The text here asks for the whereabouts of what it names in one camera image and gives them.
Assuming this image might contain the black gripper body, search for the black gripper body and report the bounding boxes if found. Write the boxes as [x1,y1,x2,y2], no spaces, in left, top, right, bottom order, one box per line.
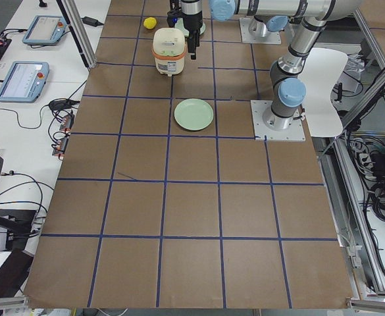
[182,12,203,32]

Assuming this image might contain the white rice cooker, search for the white rice cooker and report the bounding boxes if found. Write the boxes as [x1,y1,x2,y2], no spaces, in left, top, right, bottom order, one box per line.
[152,28,187,76]

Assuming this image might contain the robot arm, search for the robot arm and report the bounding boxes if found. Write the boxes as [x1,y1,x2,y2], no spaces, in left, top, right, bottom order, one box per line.
[209,0,361,131]
[167,1,288,60]

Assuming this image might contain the green plate near arm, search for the green plate near arm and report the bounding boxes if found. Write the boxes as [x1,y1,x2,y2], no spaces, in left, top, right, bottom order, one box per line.
[175,18,206,38]
[174,99,214,131]

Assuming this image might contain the yellow toy bell pepper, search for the yellow toy bell pepper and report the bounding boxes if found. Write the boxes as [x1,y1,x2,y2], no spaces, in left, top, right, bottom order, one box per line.
[143,16,157,30]

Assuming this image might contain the black power adapter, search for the black power adapter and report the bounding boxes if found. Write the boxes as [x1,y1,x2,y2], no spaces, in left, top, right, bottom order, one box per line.
[82,16,104,27]

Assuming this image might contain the white chair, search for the white chair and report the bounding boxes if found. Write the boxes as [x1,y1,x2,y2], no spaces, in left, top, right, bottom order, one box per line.
[298,47,347,138]

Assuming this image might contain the teach pendant far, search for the teach pendant far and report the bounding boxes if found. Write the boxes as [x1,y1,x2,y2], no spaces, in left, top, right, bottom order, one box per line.
[22,15,67,45]

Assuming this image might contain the teach pendant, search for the teach pendant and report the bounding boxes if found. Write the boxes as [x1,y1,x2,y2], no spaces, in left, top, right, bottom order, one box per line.
[22,15,67,45]
[0,61,49,103]

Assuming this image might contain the teach pendant near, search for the teach pendant near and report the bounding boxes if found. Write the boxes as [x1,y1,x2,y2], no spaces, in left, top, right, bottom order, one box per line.
[0,61,49,103]

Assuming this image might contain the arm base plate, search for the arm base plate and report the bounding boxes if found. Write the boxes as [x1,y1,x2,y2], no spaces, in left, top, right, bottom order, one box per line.
[251,100,305,142]
[240,16,285,45]

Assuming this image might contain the aluminium frame post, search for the aluminium frame post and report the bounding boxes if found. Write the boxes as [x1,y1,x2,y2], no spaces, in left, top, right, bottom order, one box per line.
[57,0,97,69]

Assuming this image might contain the black cables bundle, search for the black cables bundle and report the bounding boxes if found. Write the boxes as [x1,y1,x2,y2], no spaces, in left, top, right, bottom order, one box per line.
[343,55,385,231]

